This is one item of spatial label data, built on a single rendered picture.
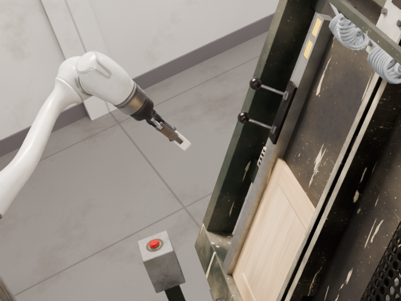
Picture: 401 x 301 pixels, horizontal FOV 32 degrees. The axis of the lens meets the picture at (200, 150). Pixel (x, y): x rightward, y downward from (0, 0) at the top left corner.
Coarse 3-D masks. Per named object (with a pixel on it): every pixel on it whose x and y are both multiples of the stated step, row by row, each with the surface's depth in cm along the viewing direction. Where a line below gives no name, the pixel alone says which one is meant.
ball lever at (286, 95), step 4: (252, 80) 211; (256, 80) 211; (260, 80) 212; (252, 84) 211; (256, 84) 211; (260, 84) 212; (252, 88) 212; (256, 88) 212; (264, 88) 212; (268, 88) 212; (272, 88) 212; (276, 92) 212; (280, 92) 212; (288, 92) 211; (284, 96) 211; (288, 96) 211
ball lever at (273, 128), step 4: (240, 112) 218; (244, 112) 217; (240, 116) 217; (244, 116) 216; (248, 116) 217; (240, 120) 217; (244, 120) 217; (248, 120) 218; (252, 120) 218; (260, 124) 217; (264, 124) 217; (272, 128) 216; (276, 128) 216; (272, 132) 217
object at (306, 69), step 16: (320, 16) 200; (320, 32) 200; (304, 48) 207; (320, 48) 203; (304, 64) 206; (304, 80) 207; (304, 96) 210; (288, 112) 212; (288, 128) 215; (272, 144) 220; (272, 160) 220; (256, 176) 228; (256, 192) 227; (256, 208) 229; (240, 224) 235; (240, 240) 235
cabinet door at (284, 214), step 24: (288, 168) 215; (264, 192) 226; (288, 192) 211; (264, 216) 224; (288, 216) 210; (312, 216) 196; (264, 240) 223; (288, 240) 208; (240, 264) 237; (264, 264) 221; (288, 264) 207; (240, 288) 235; (264, 288) 219
